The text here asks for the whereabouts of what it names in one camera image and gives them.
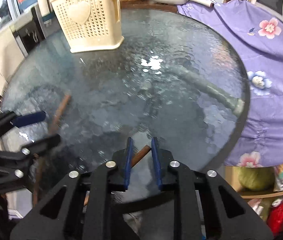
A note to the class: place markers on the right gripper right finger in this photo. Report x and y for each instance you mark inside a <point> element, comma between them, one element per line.
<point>205,199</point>

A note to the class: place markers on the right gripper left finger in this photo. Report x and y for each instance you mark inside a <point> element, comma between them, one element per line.
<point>81,206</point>

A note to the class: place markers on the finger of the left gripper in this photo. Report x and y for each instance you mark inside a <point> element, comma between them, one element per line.
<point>29,119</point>

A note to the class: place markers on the brown wooden chopstick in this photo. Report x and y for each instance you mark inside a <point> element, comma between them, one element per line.
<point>140,155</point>
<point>51,130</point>

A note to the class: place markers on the water dispenser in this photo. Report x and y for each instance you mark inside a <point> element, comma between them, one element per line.
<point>27,29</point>

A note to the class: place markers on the paper cup holder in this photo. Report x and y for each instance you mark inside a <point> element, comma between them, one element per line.
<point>47,13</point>

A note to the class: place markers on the cream plastic utensil holder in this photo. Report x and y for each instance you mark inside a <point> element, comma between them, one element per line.
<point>90,25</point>

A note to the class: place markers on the purple floral cloth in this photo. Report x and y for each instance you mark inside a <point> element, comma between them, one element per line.
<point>257,37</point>

